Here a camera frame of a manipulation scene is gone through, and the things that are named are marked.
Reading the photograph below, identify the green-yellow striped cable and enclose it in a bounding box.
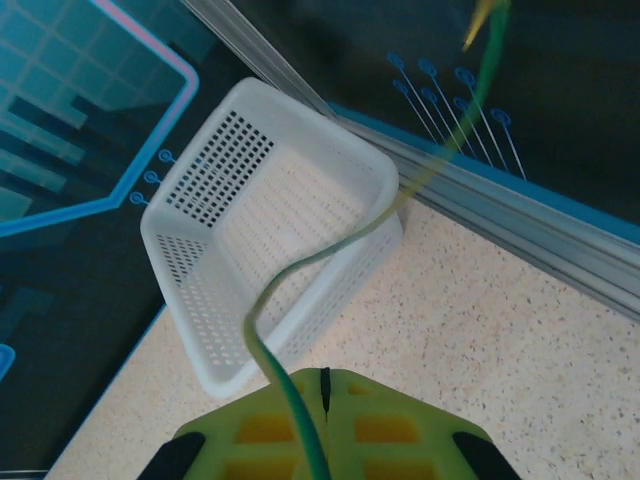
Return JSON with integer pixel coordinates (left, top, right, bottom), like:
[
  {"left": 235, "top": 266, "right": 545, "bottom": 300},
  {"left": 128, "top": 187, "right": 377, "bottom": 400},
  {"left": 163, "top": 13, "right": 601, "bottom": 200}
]
[{"left": 242, "top": 0, "right": 512, "bottom": 480}]

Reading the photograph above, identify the right gripper yellow-green right finger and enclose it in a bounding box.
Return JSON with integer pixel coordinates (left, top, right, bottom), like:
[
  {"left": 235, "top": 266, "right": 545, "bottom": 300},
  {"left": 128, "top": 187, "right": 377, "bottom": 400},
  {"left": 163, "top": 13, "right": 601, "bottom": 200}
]
[{"left": 325, "top": 368, "right": 522, "bottom": 480}]

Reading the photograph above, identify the right gripper yellow-green left finger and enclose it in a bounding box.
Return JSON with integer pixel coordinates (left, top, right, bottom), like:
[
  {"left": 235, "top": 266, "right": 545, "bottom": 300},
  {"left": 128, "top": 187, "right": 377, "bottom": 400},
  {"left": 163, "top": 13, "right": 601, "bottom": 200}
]
[{"left": 137, "top": 368, "right": 327, "bottom": 480}]

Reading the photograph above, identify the white perforated plastic basket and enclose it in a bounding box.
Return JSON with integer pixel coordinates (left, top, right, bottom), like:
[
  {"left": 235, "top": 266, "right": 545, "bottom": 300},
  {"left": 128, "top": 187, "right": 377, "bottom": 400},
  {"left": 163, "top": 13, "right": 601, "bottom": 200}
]
[{"left": 139, "top": 77, "right": 405, "bottom": 400}]

